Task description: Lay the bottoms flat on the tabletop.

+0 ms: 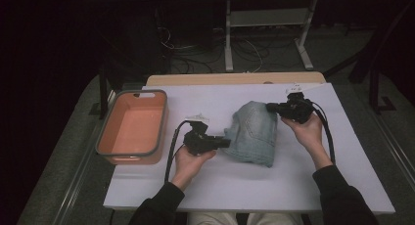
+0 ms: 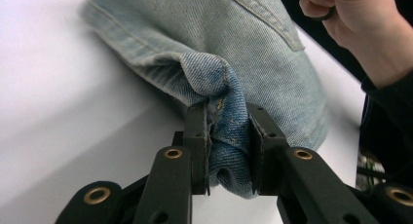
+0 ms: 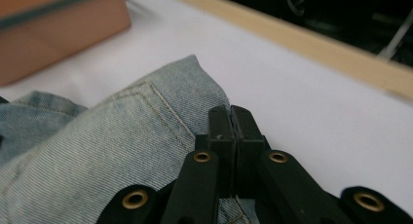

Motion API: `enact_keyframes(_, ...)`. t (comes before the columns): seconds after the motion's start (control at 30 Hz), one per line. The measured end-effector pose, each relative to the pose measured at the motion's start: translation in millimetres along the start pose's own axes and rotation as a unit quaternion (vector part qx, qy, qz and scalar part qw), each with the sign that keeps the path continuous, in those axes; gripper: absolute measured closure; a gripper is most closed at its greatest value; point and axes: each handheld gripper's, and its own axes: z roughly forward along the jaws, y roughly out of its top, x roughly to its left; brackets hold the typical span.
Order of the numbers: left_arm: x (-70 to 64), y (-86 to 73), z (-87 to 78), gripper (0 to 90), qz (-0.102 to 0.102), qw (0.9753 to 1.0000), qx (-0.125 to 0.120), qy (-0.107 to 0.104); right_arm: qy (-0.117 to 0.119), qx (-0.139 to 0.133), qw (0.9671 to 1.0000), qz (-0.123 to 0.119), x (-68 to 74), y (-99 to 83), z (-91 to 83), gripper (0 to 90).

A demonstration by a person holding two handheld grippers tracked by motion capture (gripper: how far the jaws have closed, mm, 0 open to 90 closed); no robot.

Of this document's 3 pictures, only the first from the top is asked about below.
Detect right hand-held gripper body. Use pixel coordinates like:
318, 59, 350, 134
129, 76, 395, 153
276, 82, 324, 125

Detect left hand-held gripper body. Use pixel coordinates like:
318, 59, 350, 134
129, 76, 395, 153
183, 112, 218, 157

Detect light blue denim shorts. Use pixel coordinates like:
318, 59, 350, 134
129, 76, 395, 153
222, 100, 279, 169

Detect orange storage basket grey rim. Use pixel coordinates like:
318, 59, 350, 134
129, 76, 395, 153
95, 89, 169, 166

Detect person's left hand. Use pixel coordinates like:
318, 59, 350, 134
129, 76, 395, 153
170, 144, 218, 192

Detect person's right hand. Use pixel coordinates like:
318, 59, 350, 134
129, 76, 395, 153
281, 112, 334, 171

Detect light wooden table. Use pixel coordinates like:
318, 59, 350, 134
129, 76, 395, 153
145, 71, 327, 87

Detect person's legs beige trousers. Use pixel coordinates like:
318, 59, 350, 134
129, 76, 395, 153
186, 211, 304, 225

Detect black metal stand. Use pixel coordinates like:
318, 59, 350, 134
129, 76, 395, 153
322, 0, 415, 115
97, 64, 119, 120

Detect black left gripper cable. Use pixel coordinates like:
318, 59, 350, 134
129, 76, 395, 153
163, 119, 198, 184

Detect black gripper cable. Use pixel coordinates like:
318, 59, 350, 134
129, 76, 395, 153
163, 119, 198, 184
310, 101, 338, 166

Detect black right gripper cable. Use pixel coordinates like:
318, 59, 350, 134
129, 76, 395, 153
310, 101, 338, 166

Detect tangle of floor cables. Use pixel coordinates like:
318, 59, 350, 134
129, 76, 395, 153
156, 24, 272, 74

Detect white metal stand frame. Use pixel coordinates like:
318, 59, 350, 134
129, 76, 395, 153
224, 0, 319, 72

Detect metal floor rail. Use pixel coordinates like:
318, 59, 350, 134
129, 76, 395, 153
371, 112, 415, 184
51, 120, 106, 225

